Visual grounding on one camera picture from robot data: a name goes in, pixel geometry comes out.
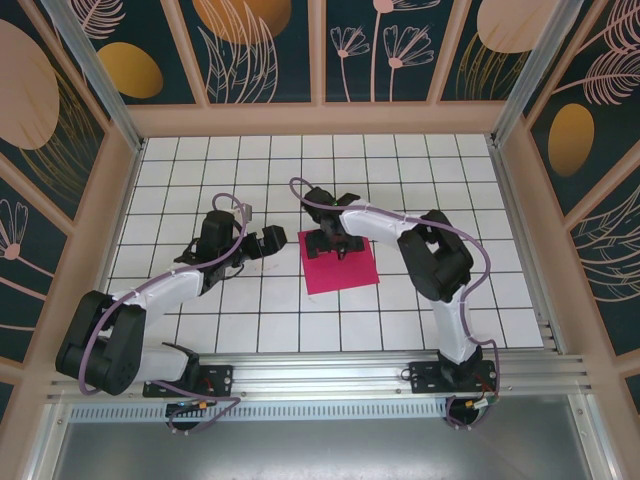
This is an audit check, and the pink paper sheet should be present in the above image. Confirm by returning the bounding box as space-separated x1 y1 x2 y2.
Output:
297 229 380 296

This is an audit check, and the grey metal shelf sheet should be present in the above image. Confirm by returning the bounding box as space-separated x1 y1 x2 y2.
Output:
29 394 619 480

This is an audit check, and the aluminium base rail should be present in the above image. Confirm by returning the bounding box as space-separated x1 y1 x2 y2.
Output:
47 351 599 404

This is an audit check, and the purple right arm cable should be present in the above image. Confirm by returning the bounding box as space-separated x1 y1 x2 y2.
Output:
289 177 504 432

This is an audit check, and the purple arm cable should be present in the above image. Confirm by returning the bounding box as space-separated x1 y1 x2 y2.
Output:
79 192 254 437
289 177 504 432

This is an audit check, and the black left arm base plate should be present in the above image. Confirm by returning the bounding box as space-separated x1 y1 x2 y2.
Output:
143 363 236 400

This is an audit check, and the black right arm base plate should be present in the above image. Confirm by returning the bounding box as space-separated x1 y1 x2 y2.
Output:
408 360 499 396

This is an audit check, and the slotted grey cable duct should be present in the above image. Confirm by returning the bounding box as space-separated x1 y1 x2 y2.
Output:
67 403 451 422

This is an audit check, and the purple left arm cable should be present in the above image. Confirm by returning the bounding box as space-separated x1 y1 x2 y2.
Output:
79 192 254 437

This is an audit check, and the aluminium corner post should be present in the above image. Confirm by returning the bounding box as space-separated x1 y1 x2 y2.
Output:
39 0 147 154
491 0 587 149

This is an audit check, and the aluminium side rail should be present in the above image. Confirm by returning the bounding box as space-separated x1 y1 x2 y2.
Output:
489 134 569 356

